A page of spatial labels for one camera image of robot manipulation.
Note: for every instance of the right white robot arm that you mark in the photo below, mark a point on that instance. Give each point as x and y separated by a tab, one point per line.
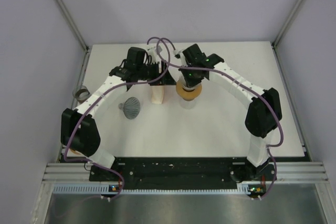
263	106

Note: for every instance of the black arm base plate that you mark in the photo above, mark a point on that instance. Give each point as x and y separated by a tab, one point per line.
178	173

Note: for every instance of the aluminium front rail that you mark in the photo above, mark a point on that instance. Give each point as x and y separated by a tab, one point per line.
287	173

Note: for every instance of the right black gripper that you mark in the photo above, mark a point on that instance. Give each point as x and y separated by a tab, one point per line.
190	83

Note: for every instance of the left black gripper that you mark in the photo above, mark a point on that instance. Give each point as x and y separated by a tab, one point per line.
163	78

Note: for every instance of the left aluminium frame post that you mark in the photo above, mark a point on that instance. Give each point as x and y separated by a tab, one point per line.
71	24

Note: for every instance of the aluminium frame post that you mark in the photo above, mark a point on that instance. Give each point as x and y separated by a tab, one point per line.
71	24
288	22

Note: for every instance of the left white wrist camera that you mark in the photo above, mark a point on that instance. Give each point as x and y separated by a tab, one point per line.
154	51

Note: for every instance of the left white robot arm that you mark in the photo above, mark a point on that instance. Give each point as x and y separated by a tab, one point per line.
79	131

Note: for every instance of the right aluminium frame post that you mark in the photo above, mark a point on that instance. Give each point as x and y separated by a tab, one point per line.
288	22

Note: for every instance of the orange coffee filter box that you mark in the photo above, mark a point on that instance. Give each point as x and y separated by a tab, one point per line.
157	95

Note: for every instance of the ribbed grey glass dripper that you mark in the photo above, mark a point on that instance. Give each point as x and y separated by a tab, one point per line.
130	108

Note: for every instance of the white paper coffee filter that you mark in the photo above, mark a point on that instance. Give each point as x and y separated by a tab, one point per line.
182	83

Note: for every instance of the grey glass carafe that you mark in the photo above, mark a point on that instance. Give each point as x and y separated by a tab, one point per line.
81	93

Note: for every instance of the wooden dripper ring stand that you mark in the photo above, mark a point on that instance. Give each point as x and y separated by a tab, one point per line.
188	95

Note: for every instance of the glass carafe with brown band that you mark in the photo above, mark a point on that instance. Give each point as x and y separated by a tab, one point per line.
187	104

